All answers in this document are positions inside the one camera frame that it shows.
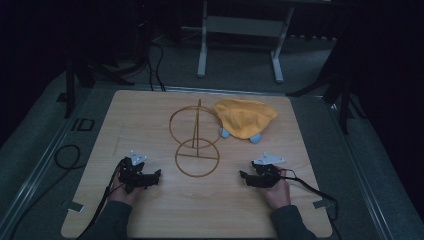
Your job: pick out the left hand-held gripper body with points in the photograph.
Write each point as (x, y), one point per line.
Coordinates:
(131, 175)

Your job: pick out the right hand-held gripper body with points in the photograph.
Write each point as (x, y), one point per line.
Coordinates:
(266, 175)

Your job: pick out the person's left hand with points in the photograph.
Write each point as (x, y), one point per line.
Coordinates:
(122, 196)

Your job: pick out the person's right hand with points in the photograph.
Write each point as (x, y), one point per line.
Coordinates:
(279, 196)

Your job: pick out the yellow hat with blue pompoms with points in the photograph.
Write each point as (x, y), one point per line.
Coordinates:
(245, 118)

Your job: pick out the grey tape piece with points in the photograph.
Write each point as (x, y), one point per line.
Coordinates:
(322, 203)
(76, 206)

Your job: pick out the black tape floor mark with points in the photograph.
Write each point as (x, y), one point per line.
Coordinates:
(83, 124)

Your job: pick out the black tripod stand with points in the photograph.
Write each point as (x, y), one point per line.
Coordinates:
(343, 100)
(70, 86)

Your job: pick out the white metal table frame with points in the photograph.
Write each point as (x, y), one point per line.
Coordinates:
(245, 26)

